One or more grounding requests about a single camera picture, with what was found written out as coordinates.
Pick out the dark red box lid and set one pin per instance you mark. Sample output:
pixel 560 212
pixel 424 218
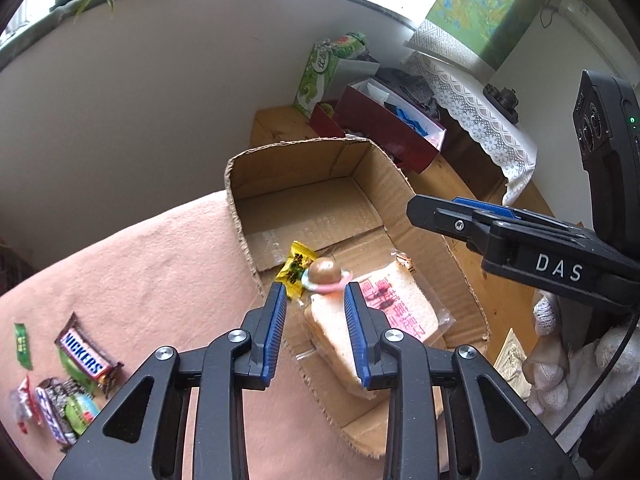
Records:
pixel 325 122

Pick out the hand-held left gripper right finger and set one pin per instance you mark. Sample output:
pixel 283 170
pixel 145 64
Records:
pixel 356 335

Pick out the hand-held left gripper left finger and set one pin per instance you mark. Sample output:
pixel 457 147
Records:
pixel 272 332

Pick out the brown ball candy pink wrapper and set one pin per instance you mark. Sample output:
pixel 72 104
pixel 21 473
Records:
pixel 322 270

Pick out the pale green packet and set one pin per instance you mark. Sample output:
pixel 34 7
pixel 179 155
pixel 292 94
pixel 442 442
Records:
pixel 82 412

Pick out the sliced bread packet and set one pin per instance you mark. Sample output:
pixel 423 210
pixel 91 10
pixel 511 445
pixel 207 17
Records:
pixel 400 305

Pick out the green snack packet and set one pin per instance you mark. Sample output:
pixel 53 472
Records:
pixel 70 372

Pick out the blue cloth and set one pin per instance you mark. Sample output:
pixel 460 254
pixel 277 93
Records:
pixel 412 120

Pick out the grey clothing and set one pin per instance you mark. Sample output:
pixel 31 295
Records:
pixel 407 85

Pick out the patterned paper sheet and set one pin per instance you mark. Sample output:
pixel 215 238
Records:
pixel 512 365

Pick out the red white candy packet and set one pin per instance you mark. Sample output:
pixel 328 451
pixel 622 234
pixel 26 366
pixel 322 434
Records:
pixel 25 405

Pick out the green carton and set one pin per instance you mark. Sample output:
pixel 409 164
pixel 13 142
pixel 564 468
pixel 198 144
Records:
pixel 312 80

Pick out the person's right hand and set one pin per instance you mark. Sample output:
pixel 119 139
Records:
pixel 545 375

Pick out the white lace cloth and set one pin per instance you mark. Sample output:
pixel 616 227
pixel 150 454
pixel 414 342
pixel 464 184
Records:
pixel 475 115

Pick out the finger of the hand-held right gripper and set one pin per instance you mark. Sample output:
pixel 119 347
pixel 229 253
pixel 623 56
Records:
pixel 435 215
pixel 480 206

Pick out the dark striped snack bar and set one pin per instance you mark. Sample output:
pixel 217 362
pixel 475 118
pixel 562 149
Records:
pixel 52 417

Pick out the brown chocolate bar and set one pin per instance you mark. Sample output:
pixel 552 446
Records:
pixel 82 352

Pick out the green strip packet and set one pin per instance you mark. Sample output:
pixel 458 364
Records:
pixel 22 347

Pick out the yellow candy packet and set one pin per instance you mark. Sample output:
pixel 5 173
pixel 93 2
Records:
pixel 295 265

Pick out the dark red box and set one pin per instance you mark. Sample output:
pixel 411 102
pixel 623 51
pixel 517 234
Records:
pixel 385 135

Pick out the pink blanket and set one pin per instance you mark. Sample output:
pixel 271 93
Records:
pixel 165 280

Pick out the cardboard box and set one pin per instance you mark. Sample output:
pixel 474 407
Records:
pixel 310 210

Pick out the green yellow wall painting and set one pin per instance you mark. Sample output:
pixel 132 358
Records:
pixel 485 0

